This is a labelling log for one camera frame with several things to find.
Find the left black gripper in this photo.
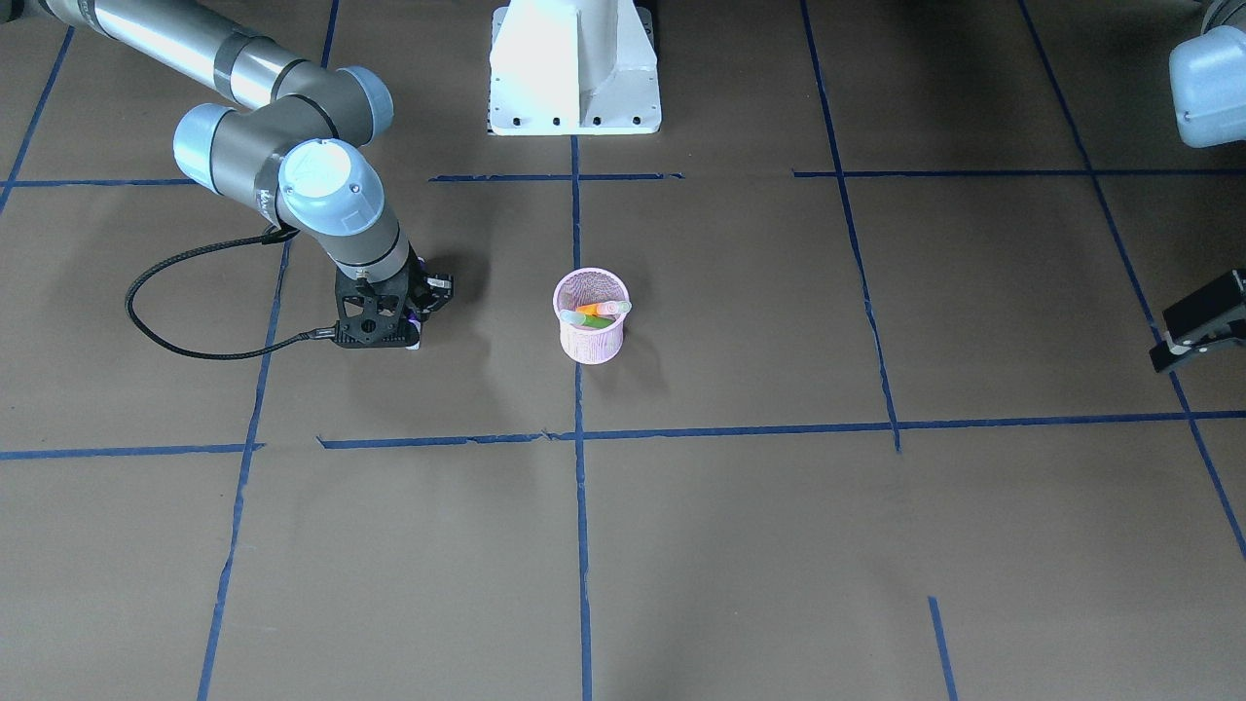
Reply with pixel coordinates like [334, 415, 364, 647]
[1149, 270, 1245, 374]

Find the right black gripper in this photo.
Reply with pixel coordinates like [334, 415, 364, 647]
[404, 256, 455, 316]

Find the orange highlighter pen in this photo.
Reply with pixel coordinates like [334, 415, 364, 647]
[574, 299, 633, 316]

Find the purple highlighter pen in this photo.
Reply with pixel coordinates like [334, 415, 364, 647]
[405, 256, 427, 351]

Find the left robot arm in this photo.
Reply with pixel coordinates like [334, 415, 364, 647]
[1149, 1, 1245, 374]

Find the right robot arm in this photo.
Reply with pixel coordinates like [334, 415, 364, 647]
[2, 1, 454, 319]

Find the pink mesh pen holder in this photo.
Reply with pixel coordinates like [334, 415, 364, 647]
[552, 266, 632, 365]

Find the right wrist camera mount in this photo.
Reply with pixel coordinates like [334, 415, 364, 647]
[333, 266, 410, 350]

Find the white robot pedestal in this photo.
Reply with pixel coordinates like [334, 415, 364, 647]
[487, 1, 663, 136]

